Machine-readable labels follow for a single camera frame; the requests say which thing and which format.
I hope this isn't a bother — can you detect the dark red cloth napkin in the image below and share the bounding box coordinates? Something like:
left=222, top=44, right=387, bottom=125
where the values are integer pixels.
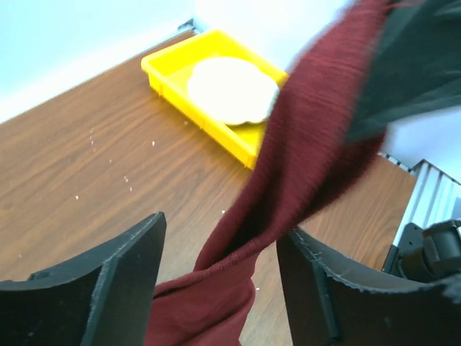
left=145, top=0, right=392, bottom=345

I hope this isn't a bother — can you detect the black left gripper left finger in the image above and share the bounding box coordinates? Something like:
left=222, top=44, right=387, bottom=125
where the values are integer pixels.
left=1, top=212, right=166, bottom=345

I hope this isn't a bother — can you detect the white divided plate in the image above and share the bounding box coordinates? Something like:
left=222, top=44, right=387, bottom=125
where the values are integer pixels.
left=187, top=57, right=279, bottom=126

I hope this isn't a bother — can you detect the yellow plastic tray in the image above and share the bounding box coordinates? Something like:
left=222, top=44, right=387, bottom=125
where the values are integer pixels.
left=140, top=29, right=288, bottom=169

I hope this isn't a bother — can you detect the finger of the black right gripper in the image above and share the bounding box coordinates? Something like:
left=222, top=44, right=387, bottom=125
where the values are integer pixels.
left=346, top=0, right=460, bottom=141

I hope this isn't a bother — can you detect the aluminium frame rail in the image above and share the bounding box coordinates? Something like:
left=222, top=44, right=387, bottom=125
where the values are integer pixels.
left=380, top=152, right=460, bottom=250

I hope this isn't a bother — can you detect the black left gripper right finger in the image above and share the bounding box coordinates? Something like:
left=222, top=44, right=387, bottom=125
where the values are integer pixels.
left=277, top=229, right=460, bottom=346

